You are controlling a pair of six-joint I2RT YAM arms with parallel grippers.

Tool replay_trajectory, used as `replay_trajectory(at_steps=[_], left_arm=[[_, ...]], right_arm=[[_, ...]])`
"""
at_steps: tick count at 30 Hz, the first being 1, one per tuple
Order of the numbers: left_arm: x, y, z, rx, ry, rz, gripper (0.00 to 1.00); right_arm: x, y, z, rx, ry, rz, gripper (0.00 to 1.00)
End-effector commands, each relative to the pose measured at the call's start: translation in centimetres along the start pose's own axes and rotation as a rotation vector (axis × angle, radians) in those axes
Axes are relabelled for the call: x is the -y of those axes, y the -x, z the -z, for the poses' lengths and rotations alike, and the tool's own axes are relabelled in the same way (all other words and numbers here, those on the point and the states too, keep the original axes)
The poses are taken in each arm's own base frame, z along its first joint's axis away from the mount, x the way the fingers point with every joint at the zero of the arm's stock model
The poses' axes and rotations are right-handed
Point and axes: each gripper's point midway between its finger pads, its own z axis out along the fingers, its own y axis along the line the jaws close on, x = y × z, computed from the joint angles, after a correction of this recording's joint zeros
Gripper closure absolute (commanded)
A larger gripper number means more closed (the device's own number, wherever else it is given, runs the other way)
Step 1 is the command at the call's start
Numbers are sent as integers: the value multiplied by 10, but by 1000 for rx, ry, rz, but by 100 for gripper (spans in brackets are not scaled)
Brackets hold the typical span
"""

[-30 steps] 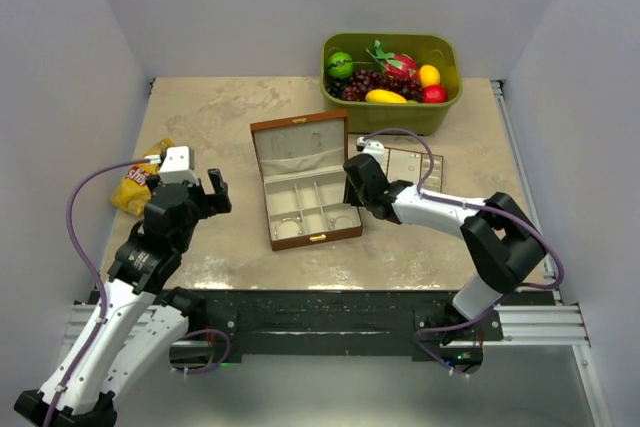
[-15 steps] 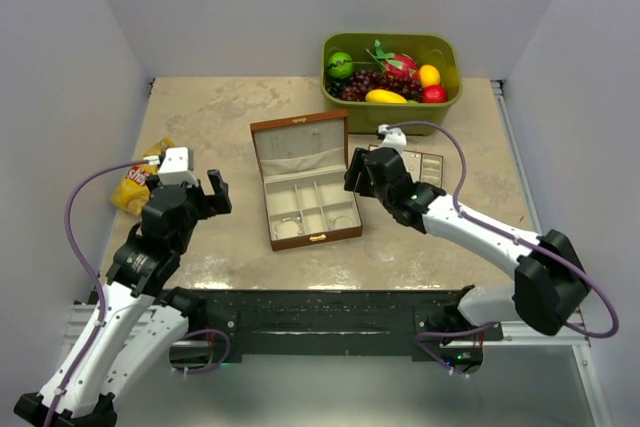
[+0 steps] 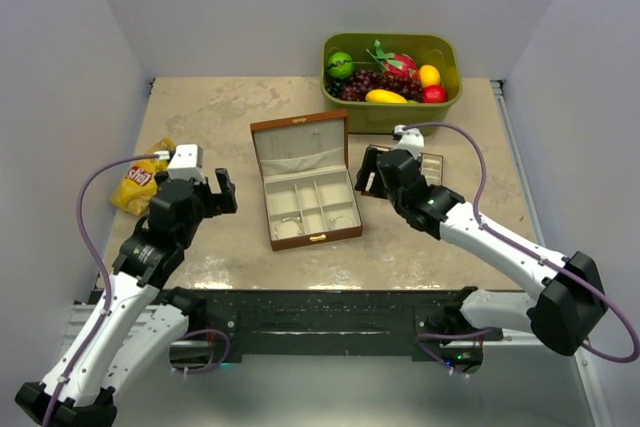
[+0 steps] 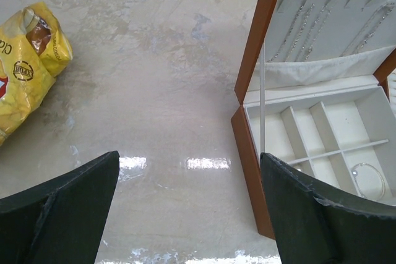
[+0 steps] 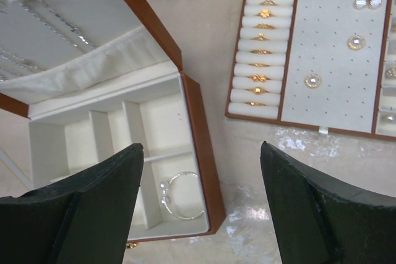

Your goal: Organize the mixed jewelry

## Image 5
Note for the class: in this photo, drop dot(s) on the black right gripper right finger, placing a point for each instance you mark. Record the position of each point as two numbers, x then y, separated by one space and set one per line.
321 219

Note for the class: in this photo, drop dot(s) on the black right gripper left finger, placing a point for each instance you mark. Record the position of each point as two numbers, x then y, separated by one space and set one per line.
84 218

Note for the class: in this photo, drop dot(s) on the brown jewelry box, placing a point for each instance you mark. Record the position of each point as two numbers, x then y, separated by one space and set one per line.
92 77

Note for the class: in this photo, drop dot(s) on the brown ring earring tray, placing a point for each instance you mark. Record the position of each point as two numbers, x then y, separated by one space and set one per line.
280 42

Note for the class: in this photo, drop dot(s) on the gold pearl earring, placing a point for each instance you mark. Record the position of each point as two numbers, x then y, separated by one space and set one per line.
356 42
313 80

